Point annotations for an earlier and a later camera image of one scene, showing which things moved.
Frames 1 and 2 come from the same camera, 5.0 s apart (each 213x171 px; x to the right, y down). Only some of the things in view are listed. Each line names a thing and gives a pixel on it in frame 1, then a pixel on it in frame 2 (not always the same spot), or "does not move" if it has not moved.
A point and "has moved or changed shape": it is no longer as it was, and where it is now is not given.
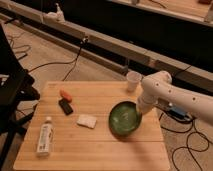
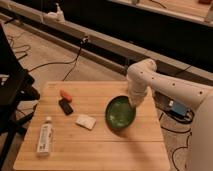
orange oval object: x=65 y=96 does not move
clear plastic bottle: x=45 y=136 does not move
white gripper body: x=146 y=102 to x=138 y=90
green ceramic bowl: x=124 y=119 has moved or changed shape
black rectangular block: x=66 y=106 does not move
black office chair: x=18 y=95 does not move
